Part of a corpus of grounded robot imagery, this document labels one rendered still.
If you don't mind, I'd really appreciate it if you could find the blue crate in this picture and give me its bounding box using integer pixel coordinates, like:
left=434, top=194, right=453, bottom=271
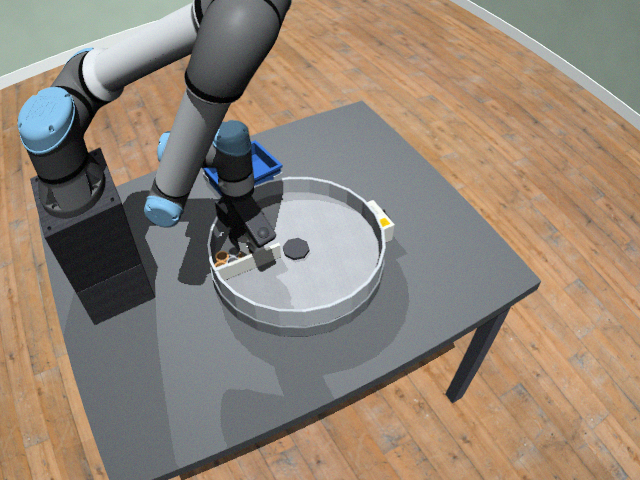
left=203, top=140, right=283, bottom=196

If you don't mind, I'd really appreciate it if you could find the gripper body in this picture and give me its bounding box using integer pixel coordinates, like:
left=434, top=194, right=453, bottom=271
left=215, top=187, right=254, bottom=235

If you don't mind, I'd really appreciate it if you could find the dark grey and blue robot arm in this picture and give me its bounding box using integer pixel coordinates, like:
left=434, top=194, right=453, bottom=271
left=18, top=0, right=292, bottom=227

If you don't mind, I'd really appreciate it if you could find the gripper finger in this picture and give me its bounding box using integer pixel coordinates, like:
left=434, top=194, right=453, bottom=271
left=245, top=232, right=257, bottom=254
left=228, top=228, right=250, bottom=256

